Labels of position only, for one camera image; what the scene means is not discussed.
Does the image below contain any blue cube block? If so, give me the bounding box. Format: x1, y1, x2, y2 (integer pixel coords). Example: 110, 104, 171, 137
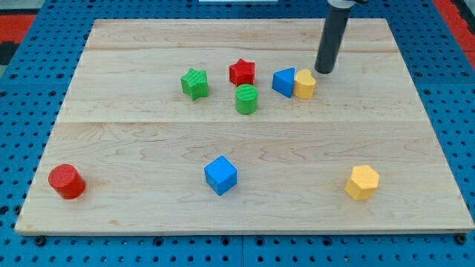
204, 156, 238, 196

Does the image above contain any green cylinder block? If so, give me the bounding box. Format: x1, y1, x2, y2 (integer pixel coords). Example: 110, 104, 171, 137
235, 84, 258, 115

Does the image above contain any red star block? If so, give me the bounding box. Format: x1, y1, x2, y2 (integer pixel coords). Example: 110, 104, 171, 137
229, 59, 255, 87

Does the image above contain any blue triangle block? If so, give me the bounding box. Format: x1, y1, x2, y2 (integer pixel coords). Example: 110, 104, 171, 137
272, 67, 295, 98

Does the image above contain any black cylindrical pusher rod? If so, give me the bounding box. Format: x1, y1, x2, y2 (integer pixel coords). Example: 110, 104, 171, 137
315, 0, 356, 74

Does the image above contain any yellow hexagon block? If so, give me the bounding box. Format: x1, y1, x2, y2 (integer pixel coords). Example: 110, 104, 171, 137
344, 165, 380, 201

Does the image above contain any light wooden board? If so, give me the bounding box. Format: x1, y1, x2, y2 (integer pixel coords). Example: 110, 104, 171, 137
15, 19, 474, 236

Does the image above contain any red cylinder block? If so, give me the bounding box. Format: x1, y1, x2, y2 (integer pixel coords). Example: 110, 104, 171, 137
47, 164, 86, 200

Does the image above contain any green star block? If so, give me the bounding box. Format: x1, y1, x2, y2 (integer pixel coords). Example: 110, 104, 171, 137
180, 67, 209, 101

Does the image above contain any yellow heart block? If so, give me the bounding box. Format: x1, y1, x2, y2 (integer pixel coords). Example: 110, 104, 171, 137
293, 69, 316, 99

